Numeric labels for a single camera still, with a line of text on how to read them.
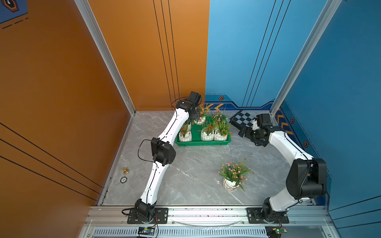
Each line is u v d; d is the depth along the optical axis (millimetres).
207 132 975
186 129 961
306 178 447
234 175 723
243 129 828
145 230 713
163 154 623
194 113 835
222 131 916
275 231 707
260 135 667
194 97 755
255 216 725
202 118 916
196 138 1027
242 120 1111
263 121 707
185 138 965
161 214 740
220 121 952
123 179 862
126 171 870
